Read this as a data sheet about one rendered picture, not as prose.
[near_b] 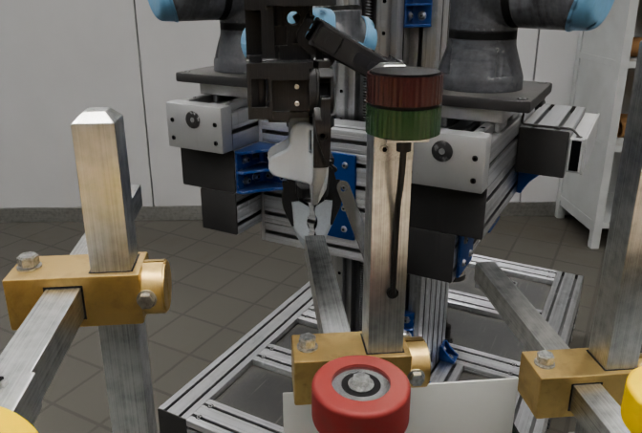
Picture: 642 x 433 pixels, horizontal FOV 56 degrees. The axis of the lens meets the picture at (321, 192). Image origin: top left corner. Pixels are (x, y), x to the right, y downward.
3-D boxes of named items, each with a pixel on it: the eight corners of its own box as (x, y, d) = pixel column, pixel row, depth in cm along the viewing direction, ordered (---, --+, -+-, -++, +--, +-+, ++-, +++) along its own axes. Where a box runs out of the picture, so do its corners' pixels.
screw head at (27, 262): (21, 262, 55) (19, 250, 55) (45, 261, 55) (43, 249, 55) (12, 272, 53) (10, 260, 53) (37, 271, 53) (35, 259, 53)
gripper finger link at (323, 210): (328, 239, 100) (328, 185, 97) (331, 253, 94) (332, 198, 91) (309, 239, 99) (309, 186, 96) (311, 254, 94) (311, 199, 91)
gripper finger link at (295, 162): (268, 205, 63) (267, 118, 60) (325, 203, 64) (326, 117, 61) (269, 216, 60) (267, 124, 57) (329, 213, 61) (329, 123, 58)
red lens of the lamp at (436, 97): (360, 95, 50) (360, 68, 50) (430, 93, 51) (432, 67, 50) (374, 108, 45) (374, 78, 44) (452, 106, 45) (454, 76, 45)
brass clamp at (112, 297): (32, 300, 59) (24, 252, 57) (174, 293, 60) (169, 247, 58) (8, 335, 53) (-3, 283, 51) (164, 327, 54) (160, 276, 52)
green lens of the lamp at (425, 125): (359, 123, 51) (360, 97, 51) (428, 122, 52) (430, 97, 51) (373, 140, 46) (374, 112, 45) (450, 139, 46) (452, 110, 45)
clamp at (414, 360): (291, 375, 64) (290, 334, 62) (417, 367, 65) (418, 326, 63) (294, 410, 58) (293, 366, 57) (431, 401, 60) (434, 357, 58)
